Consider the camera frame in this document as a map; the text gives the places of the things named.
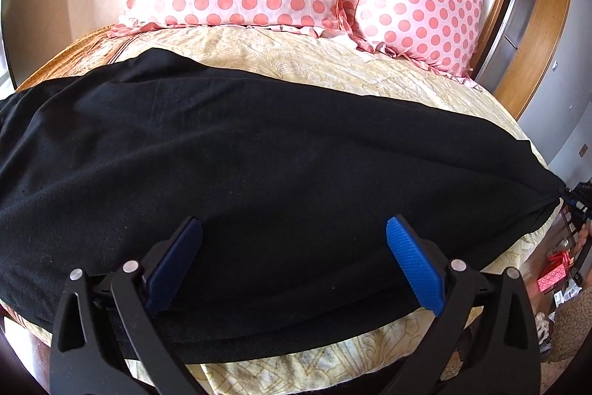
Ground orange blanket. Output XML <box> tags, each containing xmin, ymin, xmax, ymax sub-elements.
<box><xmin>14</xmin><ymin>25</ymin><xmax>139</xmax><ymax>93</ymax></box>

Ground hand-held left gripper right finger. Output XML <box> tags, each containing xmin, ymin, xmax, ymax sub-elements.
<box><xmin>385</xmin><ymin>216</ymin><xmax>540</xmax><ymax>395</ymax></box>

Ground cream patterned bedspread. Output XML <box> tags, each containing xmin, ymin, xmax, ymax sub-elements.
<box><xmin>74</xmin><ymin>24</ymin><xmax>562</xmax><ymax>395</ymax></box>

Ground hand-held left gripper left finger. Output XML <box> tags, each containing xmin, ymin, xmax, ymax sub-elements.
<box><xmin>49</xmin><ymin>216</ymin><xmax>204</xmax><ymax>395</ymax></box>

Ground black pants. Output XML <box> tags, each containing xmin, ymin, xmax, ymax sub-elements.
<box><xmin>0</xmin><ymin>48</ymin><xmax>566</xmax><ymax>358</ymax></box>

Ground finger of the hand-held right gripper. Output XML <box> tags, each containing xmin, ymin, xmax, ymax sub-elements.
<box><xmin>561</xmin><ymin>183</ymin><xmax>592</xmax><ymax>234</ymax></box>

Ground red gift box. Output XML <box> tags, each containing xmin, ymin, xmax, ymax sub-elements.
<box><xmin>536</xmin><ymin>251</ymin><xmax>573</xmax><ymax>295</ymax></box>

